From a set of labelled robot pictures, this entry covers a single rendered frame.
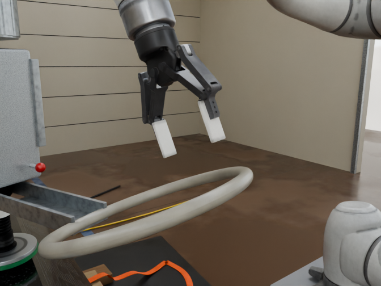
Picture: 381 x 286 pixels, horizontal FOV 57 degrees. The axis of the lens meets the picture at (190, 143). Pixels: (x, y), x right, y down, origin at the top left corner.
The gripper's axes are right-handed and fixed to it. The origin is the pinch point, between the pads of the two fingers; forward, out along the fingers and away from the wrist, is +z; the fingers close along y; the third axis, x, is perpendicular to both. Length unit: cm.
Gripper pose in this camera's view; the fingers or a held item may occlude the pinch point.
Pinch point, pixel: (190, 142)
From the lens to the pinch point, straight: 62.2
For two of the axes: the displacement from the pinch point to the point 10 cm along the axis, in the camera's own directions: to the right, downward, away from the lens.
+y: -6.2, 2.1, 7.6
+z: 3.2, 9.5, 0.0
